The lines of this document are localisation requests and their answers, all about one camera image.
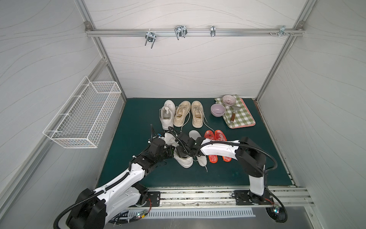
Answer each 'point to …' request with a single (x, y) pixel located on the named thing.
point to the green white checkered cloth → (242, 117)
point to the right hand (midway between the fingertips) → (180, 148)
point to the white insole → (202, 160)
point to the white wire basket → (81, 121)
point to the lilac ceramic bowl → (217, 110)
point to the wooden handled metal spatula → (234, 108)
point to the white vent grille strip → (188, 213)
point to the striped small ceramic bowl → (228, 100)
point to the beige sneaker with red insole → (197, 114)
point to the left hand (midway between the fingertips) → (174, 148)
